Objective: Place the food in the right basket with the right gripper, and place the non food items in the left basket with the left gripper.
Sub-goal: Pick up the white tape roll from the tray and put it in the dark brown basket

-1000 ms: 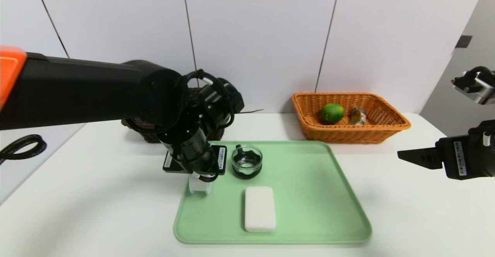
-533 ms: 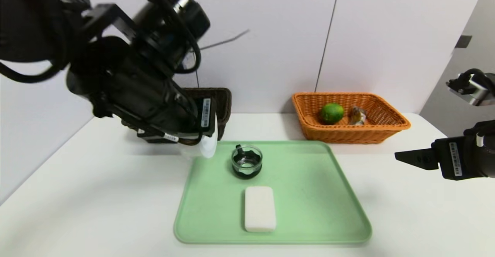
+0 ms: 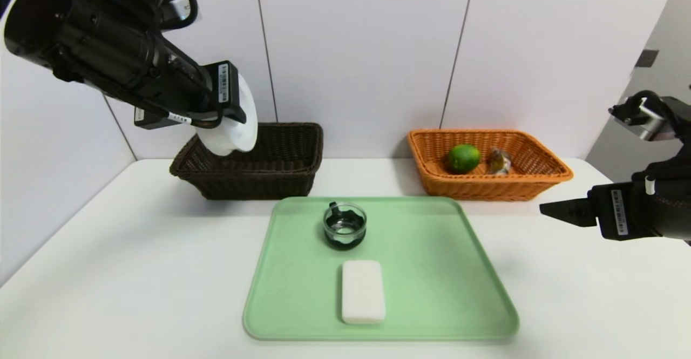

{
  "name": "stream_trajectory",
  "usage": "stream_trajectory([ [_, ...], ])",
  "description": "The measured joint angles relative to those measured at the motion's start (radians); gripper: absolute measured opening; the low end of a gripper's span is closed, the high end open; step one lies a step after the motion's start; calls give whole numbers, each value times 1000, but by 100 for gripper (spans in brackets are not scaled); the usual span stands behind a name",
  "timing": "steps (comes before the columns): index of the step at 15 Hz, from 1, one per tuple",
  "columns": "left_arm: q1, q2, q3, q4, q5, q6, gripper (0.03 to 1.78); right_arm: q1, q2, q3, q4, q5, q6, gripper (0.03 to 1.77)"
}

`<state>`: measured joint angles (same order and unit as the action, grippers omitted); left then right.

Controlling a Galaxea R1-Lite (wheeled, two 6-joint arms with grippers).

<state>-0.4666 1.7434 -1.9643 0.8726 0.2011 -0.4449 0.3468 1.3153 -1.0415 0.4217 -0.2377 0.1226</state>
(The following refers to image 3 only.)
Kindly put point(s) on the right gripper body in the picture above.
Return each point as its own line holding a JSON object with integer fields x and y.
{"x": 618, "y": 211}

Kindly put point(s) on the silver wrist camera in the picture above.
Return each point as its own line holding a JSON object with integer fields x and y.
{"x": 648, "y": 124}
{"x": 181, "y": 7}

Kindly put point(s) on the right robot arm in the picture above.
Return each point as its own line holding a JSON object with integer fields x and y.
{"x": 677, "y": 208}

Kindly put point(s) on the clear chocolate pack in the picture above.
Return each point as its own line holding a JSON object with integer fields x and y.
{"x": 499, "y": 162}

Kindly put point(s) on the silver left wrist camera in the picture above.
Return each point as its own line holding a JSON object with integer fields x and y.
{"x": 181, "y": 7}

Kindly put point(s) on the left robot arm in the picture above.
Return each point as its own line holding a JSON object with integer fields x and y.
{"x": 97, "y": 40}

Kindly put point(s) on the dark brown wicker basket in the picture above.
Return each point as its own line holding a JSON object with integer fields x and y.
{"x": 270, "y": 175}

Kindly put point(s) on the orange wicker basket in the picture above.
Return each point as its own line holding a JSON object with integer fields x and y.
{"x": 486, "y": 186}

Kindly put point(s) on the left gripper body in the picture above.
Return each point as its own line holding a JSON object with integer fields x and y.
{"x": 225, "y": 90}

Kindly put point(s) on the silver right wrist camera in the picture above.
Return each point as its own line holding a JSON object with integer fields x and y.
{"x": 648, "y": 124}

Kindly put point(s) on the white soap bar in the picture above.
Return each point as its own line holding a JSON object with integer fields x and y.
{"x": 363, "y": 292}

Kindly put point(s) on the light green plastic tray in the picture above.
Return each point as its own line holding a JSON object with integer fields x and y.
{"x": 432, "y": 294}

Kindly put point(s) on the black wall fixture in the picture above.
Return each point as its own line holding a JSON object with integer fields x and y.
{"x": 647, "y": 58}

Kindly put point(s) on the green lime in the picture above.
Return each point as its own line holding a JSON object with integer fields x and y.
{"x": 463, "y": 158}

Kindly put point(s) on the white round plastic container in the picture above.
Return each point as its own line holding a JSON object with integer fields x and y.
{"x": 237, "y": 137}

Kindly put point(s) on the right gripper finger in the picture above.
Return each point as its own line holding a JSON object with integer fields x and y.
{"x": 575, "y": 213}

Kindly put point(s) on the small glass cup black base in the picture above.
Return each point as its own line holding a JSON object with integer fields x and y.
{"x": 344, "y": 229}

